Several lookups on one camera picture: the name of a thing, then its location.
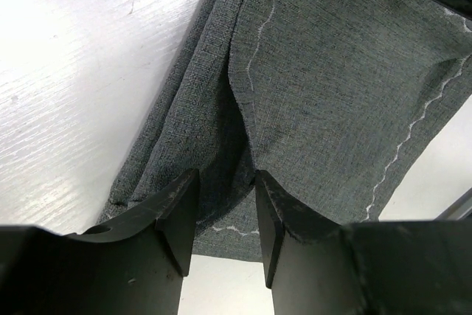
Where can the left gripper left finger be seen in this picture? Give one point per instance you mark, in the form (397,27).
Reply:
(131,264)

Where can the grey cloth napkin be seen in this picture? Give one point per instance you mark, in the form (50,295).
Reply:
(336,99)

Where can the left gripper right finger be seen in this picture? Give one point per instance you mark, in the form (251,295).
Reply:
(313,265)

